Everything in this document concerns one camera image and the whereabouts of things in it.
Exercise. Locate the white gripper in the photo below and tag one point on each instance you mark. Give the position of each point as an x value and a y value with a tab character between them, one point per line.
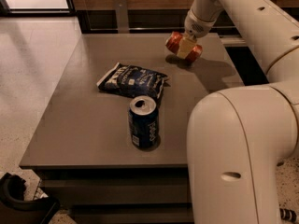
196	26

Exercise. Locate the orange coca-cola can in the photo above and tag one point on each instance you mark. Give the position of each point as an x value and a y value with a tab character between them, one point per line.
172	45

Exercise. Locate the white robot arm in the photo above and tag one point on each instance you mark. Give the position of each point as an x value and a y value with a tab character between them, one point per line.
236	137

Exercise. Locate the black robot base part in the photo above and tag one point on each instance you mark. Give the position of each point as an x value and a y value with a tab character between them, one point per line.
15	210

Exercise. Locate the blue pepsi can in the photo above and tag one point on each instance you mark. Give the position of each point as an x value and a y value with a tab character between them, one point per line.
143	121

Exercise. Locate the blue chip bag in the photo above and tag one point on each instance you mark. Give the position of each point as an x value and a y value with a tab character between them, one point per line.
132	81

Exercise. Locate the grey drawer cabinet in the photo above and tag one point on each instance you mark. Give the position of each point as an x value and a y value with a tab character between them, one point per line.
84	133

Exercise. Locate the lower grey drawer front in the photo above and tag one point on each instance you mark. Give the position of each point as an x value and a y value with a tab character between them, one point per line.
179	213

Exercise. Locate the grey drawer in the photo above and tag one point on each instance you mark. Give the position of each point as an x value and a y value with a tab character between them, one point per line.
119	191
179	213

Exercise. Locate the upper grey drawer front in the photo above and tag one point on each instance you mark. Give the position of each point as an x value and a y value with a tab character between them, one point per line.
119	191

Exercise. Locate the left metal bracket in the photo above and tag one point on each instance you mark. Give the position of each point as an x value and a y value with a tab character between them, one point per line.
121	12

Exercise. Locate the dark window frame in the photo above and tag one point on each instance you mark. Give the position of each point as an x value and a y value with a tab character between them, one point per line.
36	7

